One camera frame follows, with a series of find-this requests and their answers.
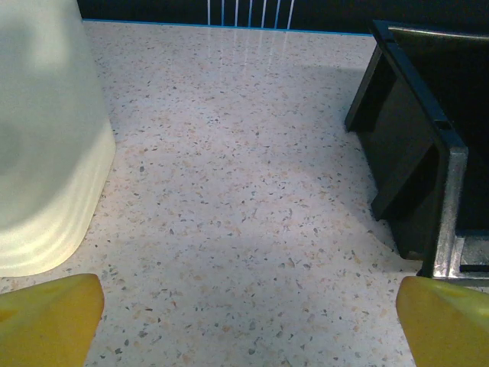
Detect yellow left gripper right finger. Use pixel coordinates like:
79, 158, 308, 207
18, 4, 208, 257
395, 276, 489, 367

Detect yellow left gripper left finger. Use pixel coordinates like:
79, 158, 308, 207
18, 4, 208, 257
0, 273, 105, 367

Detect black plastic bin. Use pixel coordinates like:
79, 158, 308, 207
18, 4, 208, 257
344, 19, 489, 286

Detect cream knife block pink top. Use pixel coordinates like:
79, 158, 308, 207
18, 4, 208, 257
0, 0, 116, 277

